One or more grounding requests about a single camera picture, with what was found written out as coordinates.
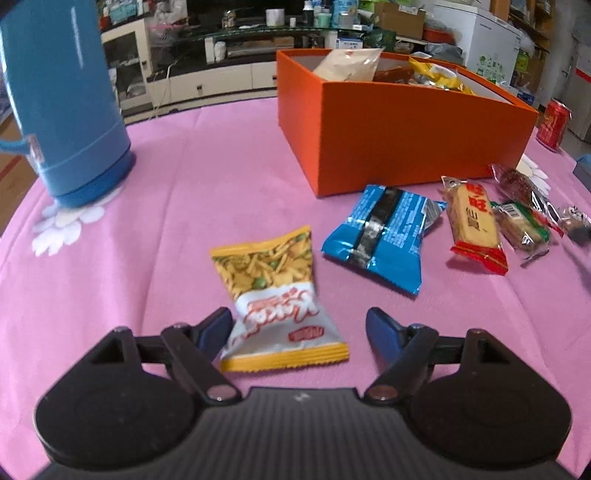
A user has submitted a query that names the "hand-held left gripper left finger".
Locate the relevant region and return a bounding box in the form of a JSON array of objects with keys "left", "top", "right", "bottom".
[{"left": 88, "top": 307, "right": 242, "bottom": 407}]

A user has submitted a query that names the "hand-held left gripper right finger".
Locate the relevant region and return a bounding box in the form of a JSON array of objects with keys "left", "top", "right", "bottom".
[{"left": 362, "top": 307, "right": 506, "bottom": 407}]

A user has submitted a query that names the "yellow pea snack packet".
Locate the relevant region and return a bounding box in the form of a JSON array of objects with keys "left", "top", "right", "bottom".
[{"left": 211, "top": 226, "right": 350, "bottom": 374}]

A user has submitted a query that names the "orange cardboard box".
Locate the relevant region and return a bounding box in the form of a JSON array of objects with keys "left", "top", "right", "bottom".
[{"left": 276, "top": 48, "right": 540, "bottom": 198}]

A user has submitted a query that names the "yellow crinkled snack packet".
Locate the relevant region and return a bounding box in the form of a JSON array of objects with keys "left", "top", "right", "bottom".
[{"left": 409, "top": 56, "right": 476, "bottom": 95}]

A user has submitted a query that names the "beige snack packet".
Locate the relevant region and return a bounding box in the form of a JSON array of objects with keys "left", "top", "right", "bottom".
[{"left": 313, "top": 47, "right": 385, "bottom": 83}]

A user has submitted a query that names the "blue foil snack packet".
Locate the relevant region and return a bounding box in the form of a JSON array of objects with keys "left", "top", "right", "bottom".
[{"left": 321, "top": 185, "right": 448, "bottom": 296}]

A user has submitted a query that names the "pink tablecloth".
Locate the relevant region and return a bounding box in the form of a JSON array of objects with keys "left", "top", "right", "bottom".
[{"left": 0, "top": 95, "right": 591, "bottom": 480}]

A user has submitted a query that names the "red rice cracker packet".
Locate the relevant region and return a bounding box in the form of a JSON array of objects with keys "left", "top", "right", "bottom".
[{"left": 441, "top": 175, "right": 509, "bottom": 276}]

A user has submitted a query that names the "green label clear packet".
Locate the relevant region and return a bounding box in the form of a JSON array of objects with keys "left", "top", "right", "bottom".
[{"left": 490, "top": 200, "right": 552, "bottom": 266}]

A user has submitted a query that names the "dark red clear packet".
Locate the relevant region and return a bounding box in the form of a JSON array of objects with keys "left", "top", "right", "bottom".
[{"left": 490, "top": 164, "right": 565, "bottom": 236}]

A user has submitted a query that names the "small clear wrapped snack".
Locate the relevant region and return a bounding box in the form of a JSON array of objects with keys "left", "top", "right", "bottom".
[{"left": 556, "top": 204, "right": 591, "bottom": 243}]

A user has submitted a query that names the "white television cabinet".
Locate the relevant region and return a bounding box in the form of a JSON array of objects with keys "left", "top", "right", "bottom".
[{"left": 99, "top": 16, "right": 370, "bottom": 116}]

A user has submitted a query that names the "blue thermos flask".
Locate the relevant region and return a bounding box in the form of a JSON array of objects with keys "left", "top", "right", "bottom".
[{"left": 0, "top": 0, "right": 137, "bottom": 208}]

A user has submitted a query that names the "red soda can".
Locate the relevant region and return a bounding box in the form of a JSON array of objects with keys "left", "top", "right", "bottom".
[{"left": 536, "top": 98, "right": 572, "bottom": 152}]

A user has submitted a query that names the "white chest freezer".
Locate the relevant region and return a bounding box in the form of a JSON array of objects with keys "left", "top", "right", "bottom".
[{"left": 431, "top": 4, "right": 522, "bottom": 86}]

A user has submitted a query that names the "grey metal cabinet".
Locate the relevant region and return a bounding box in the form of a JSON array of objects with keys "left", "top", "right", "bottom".
[{"left": 561, "top": 46, "right": 591, "bottom": 139}]

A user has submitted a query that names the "open brown cardboard box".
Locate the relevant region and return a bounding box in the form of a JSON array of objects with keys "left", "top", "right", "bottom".
[{"left": 373, "top": 2, "right": 426, "bottom": 40}]

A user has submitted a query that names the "stack of blue tissue packs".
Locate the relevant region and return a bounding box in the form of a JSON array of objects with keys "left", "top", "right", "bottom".
[{"left": 332, "top": 0, "right": 358, "bottom": 28}]

